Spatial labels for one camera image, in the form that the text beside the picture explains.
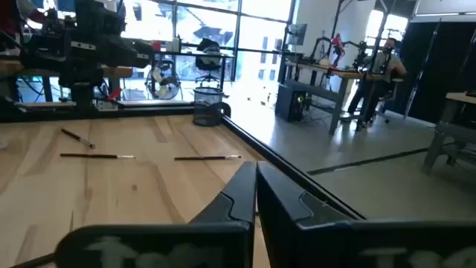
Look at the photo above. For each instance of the red cup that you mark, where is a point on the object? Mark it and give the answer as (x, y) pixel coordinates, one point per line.
(156, 46)

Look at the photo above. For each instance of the red tool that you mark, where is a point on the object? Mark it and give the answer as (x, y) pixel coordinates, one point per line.
(114, 94)

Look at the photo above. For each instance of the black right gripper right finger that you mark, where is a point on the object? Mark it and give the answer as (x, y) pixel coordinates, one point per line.
(297, 242)

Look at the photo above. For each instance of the black narrow desk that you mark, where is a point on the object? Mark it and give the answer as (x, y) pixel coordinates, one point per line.
(193, 54)

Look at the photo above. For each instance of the grey metal table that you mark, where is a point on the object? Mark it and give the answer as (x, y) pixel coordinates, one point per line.
(446, 130)

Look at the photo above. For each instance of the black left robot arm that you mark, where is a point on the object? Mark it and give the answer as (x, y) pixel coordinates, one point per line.
(122, 50)

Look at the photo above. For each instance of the wooden-top workbench with grey legs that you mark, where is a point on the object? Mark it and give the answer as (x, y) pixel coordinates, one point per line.
(346, 75)

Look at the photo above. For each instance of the computer monitor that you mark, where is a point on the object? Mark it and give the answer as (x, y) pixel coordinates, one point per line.
(297, 34)

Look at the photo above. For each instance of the black desktop robot arm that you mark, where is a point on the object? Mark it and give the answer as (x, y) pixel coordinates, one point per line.
(360, 56)
(316, 48)

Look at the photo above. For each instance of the person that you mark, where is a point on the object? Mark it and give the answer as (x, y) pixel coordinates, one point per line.
(386, 65)

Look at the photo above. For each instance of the black corner clamp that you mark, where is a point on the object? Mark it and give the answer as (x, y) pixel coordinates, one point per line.
(227, 109)

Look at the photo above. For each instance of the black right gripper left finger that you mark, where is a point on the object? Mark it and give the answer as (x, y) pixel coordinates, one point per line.
(230, 238)

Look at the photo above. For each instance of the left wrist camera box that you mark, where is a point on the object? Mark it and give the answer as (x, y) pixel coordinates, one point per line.
(98, 16)

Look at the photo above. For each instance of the red desktop robot arm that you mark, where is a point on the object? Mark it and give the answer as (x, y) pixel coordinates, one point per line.
(337, 42)

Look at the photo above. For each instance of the dark pen with silver end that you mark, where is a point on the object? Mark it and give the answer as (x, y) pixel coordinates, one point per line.
(201, 158)
(93, 155)
(76, 137)

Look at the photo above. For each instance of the black office chair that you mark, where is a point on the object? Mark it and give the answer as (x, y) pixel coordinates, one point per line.
(208, 56)

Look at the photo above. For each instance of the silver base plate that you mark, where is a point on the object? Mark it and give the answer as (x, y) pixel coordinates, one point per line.
(107, 105)

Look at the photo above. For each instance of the black table frame rail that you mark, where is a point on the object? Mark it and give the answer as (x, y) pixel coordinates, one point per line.
(148, 111)

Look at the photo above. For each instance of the black computer tower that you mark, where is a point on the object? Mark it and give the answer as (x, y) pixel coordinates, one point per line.
(288, 104)

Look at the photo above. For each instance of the wooden bench with black legs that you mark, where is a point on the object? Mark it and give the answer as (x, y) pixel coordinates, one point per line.
(119, 71)

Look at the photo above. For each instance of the black mesh pen cup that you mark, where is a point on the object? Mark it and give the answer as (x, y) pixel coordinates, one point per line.
(207, 111)

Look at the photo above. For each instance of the round floor fan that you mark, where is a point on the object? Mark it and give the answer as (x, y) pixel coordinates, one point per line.
(163, 83)

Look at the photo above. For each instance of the black partition panel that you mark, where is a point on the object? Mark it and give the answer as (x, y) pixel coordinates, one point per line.
(439, 67)

